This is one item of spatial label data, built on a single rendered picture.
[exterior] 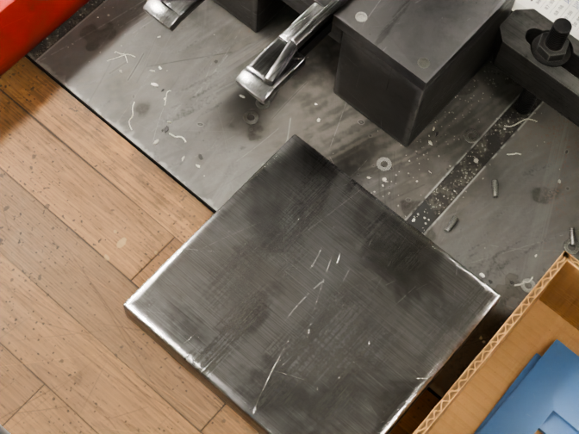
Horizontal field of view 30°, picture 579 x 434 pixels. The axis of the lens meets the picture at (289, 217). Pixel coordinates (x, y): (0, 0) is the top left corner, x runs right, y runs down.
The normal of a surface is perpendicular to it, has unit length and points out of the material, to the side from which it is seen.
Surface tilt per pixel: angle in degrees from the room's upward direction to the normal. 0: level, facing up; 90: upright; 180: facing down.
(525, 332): 0
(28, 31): 90
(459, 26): 0
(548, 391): 0
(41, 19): 90
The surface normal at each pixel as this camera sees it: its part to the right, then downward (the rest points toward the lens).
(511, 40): 0.04, -0.41
